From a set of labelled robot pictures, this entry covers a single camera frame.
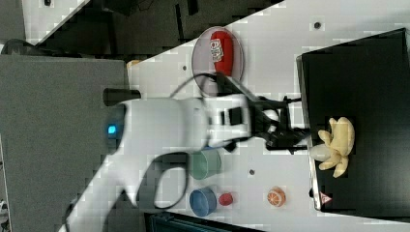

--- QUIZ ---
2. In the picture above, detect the grey round plate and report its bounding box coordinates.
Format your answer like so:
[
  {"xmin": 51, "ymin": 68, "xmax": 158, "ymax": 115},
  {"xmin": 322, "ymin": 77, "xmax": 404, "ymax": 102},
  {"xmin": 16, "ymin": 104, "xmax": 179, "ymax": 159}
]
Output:
[{"xmin": 191, "ymin": 26, "xmax": 245, "ymax": 96}]

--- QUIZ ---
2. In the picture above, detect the silver black toaster oven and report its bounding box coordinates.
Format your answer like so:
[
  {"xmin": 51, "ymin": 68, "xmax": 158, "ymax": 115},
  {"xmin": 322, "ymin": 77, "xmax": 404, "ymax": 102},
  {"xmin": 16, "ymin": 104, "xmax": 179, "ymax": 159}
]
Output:
[{"xmin": 297, "ymin": 28, "xmax": 410, "ymax": 222}]

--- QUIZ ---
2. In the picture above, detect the small red cup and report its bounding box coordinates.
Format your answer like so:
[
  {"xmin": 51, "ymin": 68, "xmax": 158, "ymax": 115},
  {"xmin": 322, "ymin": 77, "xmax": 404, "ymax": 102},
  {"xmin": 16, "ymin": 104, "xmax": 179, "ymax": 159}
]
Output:
[{"xmin": 219, "ymin": 192, "xmax": 233, "ymax": 206}]

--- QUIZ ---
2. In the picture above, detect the orange slice toy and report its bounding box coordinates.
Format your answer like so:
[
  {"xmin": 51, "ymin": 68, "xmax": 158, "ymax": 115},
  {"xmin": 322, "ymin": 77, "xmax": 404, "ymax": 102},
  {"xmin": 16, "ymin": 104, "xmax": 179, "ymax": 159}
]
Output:
[{"xmin": 267, "ymin": 187, "xmax": 286, "ymax": 207}]

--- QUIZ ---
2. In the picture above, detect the blue cup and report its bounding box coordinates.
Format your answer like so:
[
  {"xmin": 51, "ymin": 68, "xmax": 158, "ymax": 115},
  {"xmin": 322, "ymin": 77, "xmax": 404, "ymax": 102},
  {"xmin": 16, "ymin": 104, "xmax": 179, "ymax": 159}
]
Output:
[{"xmin": 190, "ymin": 187, "xmax": 217, "ymax": 218}]

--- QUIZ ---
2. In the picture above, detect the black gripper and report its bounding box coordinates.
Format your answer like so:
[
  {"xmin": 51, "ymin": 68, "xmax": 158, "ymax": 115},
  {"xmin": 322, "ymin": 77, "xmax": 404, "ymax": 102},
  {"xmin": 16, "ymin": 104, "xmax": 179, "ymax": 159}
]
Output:
[{"xmin": 249, "ymin": 97, "xmax": 310, "ymax": 152}]

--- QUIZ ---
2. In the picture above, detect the grey partition board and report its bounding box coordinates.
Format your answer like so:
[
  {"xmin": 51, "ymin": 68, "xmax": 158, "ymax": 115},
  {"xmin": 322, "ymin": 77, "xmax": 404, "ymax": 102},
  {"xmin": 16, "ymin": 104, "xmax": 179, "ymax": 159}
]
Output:
[{"xmin": 0, "ymin": 55, "xmax": 128, "ymax": 232}]

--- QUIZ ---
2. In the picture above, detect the red ketchup bottle toy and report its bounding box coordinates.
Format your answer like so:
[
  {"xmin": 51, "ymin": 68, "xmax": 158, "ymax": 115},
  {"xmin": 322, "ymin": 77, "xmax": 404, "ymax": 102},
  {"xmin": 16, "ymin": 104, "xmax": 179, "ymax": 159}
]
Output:
[{"xmin": 210, "ymin": 31, "xmax": 234, "ymax": 75}]

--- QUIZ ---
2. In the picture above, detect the black cylinder post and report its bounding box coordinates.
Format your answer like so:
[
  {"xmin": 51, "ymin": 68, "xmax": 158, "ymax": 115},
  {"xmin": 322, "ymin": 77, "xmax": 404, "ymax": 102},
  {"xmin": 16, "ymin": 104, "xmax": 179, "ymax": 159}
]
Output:
[{"xmin": 102, "ymin": 88, "xmax": 141, "ymax": 106}]

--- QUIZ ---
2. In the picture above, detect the yellow peeled plush banana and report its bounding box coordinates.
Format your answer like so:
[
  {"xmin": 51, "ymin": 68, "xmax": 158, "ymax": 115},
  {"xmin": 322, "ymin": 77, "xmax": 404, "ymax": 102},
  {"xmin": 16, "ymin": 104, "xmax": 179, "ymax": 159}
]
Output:
[{"xmin": 309, "ymin": 117, "xmax": 355, "ymax": 179}]

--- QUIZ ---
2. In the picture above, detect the green cup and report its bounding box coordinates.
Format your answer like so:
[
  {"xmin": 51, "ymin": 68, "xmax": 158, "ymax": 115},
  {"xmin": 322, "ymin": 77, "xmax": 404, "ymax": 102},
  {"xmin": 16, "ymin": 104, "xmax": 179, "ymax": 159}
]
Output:
[{"xmin": 189, "ymin": 150, "xmax": 221, "ymax": 180}]

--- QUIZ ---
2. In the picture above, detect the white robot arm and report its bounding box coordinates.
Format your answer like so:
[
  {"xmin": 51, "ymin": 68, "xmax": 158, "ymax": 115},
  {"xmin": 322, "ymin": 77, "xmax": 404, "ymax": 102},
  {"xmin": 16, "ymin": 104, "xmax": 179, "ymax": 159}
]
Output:
[{"xmin": 58, "ymin": 94, "xmax": 309, "ymax": 232}]

